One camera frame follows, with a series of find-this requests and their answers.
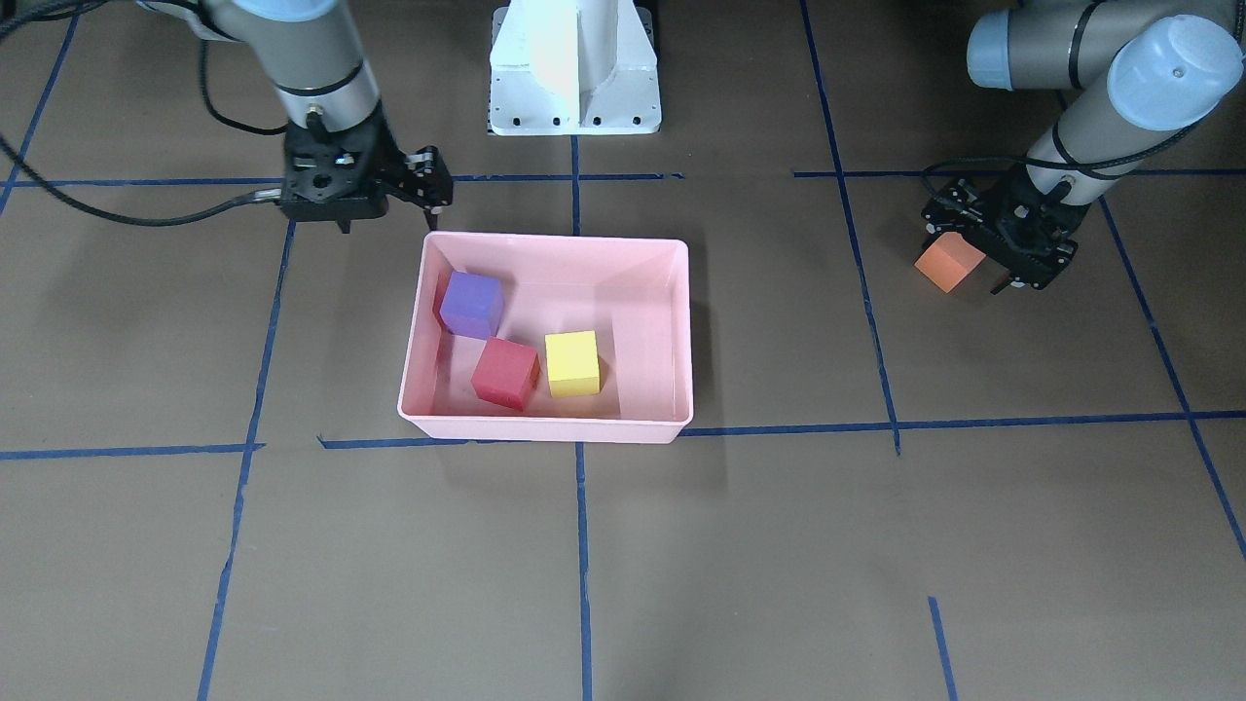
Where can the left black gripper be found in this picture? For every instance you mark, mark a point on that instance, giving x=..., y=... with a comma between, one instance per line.
x=950, y=208

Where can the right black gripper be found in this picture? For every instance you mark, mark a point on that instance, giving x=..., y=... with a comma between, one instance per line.
x=425, y=181

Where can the orange foam block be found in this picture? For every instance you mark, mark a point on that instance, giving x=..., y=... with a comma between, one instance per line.
x=948, y=261

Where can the purple foam block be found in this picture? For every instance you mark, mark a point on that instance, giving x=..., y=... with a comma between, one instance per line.
x=472, y=305

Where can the red foam block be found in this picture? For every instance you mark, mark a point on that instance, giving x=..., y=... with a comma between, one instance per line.
x=506, y=374

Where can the yellow foam block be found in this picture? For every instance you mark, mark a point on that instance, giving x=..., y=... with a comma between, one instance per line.
x=572, y=364

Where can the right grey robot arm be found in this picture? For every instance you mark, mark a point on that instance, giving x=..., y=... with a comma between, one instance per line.
x=311, y=52

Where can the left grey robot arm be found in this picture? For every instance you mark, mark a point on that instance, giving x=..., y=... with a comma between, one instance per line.
x=1146, y=74

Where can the pink plastic bin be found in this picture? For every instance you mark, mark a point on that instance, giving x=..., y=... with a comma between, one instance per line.
x=607, y=318

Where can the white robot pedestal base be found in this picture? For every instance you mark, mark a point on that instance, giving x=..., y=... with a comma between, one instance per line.
x=574, y=67

